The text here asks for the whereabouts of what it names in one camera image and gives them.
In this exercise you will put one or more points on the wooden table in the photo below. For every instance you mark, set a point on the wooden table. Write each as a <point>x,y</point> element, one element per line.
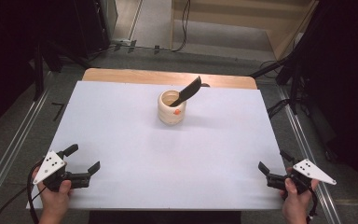
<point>136,76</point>

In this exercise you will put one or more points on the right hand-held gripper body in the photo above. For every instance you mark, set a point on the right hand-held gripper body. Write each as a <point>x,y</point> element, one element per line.
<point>312,172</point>

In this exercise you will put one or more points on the person's right hand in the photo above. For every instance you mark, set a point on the person's right hand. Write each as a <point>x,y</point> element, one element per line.
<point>295,205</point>

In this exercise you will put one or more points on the black cabinet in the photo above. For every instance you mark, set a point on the black cabinet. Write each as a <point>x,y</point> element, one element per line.
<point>90,28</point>

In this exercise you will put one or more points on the cream ribbed cup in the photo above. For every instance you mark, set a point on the cream ribbed cup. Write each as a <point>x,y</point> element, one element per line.
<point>171,115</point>

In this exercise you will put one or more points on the wooden shelf unit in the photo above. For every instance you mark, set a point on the wooden shelf unit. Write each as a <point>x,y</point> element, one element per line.
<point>230,18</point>

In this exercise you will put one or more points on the person's left hand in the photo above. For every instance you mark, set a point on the person's left hand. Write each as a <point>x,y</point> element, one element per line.
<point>54,200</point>

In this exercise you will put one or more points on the metal floor rail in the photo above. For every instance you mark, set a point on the metal floor rail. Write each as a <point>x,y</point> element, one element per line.
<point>15,140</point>
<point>310,149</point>

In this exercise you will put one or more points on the person's dark clothing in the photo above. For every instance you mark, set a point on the person's dark clothing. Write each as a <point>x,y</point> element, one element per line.
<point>164,217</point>

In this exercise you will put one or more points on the black stand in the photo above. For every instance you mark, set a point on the black stand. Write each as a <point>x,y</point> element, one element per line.
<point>38,71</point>
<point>293,81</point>

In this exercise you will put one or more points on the black comb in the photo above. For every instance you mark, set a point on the black comb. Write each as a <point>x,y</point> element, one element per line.
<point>187,91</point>

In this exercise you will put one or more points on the white board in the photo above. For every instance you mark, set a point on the white board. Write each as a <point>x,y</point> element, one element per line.
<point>183,161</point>

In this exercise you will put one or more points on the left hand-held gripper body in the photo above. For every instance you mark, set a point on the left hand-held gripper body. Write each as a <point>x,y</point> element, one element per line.
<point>49,166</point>

